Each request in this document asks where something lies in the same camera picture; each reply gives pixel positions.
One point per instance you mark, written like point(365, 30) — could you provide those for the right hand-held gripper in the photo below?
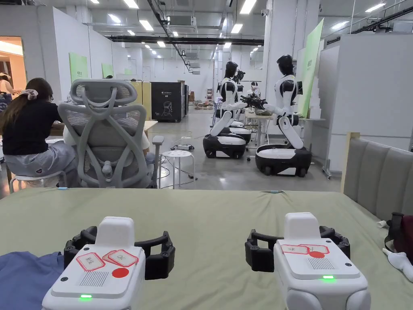
point(319, 287)

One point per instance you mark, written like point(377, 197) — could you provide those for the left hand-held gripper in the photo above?
point(96, 284)

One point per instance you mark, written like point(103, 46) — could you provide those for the blue garment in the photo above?
point(25, 281)

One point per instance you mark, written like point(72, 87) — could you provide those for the bed with pale green sheet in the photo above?
point(206, 219)

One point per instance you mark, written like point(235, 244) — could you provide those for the black and white humanoid robot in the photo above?
point(284, 151)
point(242, 129)
point(226, 139)

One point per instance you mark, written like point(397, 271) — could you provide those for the white cloth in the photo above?
point(400, 261)

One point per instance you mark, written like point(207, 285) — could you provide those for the dark red bag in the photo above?
point(403, 235)

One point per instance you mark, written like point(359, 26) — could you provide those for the grey padded headboard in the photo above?
point(377, 171)

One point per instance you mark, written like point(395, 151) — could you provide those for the white power strip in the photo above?
point(184, 147)

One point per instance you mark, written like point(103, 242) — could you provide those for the wooden desk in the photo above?
point(150, 125)

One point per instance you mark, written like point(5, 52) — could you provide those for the black cabinet on wheels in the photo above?
point(166, 101)

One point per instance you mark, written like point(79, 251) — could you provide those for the pale green board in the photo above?
point(311, 64)

